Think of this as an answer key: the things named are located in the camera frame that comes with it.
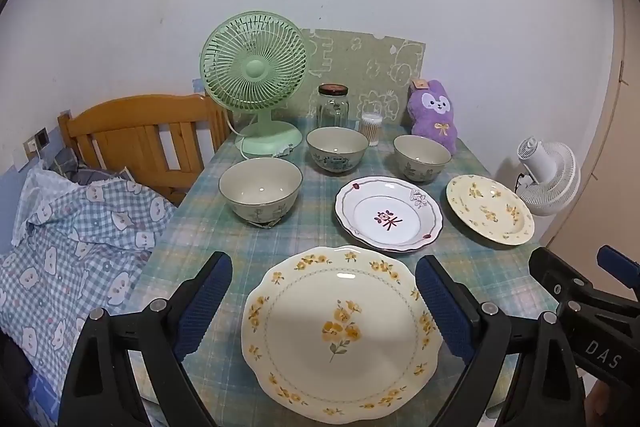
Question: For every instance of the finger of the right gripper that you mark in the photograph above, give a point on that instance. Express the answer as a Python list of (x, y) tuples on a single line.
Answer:
[(602, 329), (623, 269)]

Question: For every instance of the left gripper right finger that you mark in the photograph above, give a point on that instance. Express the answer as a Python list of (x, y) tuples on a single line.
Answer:
[(545, 389)]

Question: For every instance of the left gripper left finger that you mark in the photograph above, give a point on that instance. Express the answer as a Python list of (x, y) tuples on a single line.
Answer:
[(100, 388)]

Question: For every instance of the small yellow flower plate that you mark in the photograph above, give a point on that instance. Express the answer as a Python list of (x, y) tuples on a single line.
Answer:
[(490, 209)]

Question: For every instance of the ceramic bowl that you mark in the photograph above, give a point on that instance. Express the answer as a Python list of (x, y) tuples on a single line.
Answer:
[(261, 191), (420, 159)]

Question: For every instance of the large yellow flower plate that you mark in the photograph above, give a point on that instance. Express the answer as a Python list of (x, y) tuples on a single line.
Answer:
[(339, 334)]

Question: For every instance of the white red pattern plate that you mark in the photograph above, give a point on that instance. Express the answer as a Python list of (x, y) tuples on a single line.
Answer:
[(388, 214)]

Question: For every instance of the blue pattern bowl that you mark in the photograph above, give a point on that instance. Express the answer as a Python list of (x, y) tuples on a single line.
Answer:
[(336, 149)]

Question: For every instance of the beige door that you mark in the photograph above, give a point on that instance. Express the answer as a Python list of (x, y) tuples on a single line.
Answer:
[(606, 208)]

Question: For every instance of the white standing fan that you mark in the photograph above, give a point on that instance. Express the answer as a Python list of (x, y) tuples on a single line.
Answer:
[(551, 179)]

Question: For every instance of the blue checkered blanket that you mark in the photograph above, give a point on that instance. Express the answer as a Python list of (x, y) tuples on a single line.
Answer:
[(74, 248)]

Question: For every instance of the wooden bed headboard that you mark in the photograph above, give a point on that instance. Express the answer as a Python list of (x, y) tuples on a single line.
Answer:
[(153, 136)]

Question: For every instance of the plaid tablecloth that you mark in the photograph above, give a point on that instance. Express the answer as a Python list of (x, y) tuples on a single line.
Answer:
[(204, 223)]

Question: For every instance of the purple plush bunny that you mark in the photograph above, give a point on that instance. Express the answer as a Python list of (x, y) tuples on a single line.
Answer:
[(432, 113)]

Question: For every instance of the glass jar black lid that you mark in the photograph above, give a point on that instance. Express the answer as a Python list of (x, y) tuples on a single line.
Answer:
[(333, 105)]

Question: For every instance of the green desk fan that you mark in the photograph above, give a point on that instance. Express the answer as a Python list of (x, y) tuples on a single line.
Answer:
[(253, 63)]

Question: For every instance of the cotton swab container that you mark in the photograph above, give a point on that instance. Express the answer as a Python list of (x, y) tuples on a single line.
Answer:
[(370, 125)]

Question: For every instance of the green cartoon mat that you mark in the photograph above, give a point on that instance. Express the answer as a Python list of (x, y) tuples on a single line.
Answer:
[(376, 70)]

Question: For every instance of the wall socket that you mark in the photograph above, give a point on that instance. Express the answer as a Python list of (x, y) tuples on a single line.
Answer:
[(42, 138)]

